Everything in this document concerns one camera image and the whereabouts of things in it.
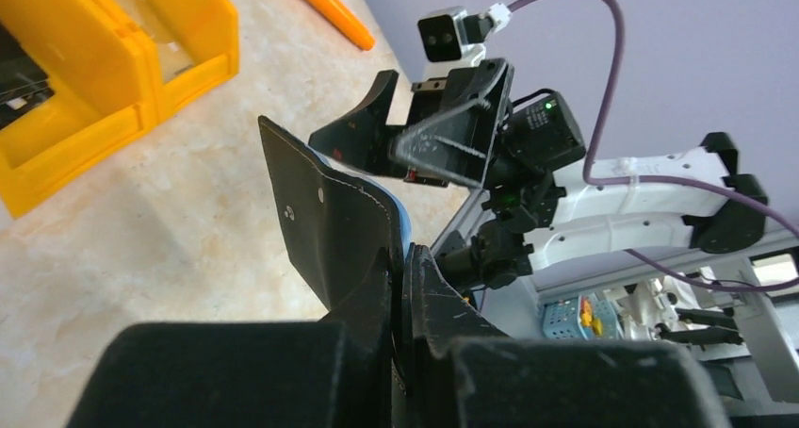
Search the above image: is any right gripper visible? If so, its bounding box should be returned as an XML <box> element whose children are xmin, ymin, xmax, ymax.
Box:
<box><xmin>308</xmin><ymin>59</ymin><xmax>514</xmax><ymax>189</ymax></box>

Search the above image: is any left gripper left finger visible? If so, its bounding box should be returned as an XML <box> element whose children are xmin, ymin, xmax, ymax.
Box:
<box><xmin>68</xmin><ymin>250</ymin><xmax>392</xmax><ymax>427</ymax></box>

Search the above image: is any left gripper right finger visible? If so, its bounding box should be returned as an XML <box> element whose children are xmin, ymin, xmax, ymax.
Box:
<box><xmin>402</xmin><ymin>245</ymin><xmax>730</xmax><ymax>427</ymax></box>

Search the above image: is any black leather card holder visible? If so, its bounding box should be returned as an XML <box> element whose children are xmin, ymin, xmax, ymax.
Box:
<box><xmin>257</xmin><ymin>115</ymin><xmax>412</xmax><ymax>309</ymax></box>

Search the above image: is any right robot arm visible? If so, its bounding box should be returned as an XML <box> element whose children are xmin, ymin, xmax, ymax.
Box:
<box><xmin>309</xmin><ymin>58</ymin><xmax>768</xmax><ymax>290</ymax></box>

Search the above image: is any yellow bin with beige cards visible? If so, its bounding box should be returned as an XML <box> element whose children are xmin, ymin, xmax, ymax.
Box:
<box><xmin>90</xmin><ymin>0</ymin><xmax>239</xmax><ymax>122</ymax></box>

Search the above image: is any yellow bin with black cards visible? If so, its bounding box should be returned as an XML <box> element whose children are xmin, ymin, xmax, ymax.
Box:
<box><xmin>1</xmin><ymin>0</ymin><xmax>158</xmax><ymax>219</ymax></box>

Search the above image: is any black cards stack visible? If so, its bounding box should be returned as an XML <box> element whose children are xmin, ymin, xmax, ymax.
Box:
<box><xmin>1</xmin><ymin>25</ymin><xmax>55</xmax><ymax>128</ymax></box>

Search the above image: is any blue perforated basket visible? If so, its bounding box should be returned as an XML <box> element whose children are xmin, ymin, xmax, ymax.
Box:
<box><xmin>542</xmin><ymin>294</ymin><xmax>623</xmax><ymax>339</ymax></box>

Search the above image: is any orange toy microphone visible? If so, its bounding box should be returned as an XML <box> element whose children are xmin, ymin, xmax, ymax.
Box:
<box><xmin>303</xmin><ymin>0</ymin><xmax>376</xmax><ymax>51</ymax></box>

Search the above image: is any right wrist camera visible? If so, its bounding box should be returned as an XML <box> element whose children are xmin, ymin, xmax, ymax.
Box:
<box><xmin>416</xmin><ymin>3</ymin><xmax>513</xmax><ymax>81</ymax></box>

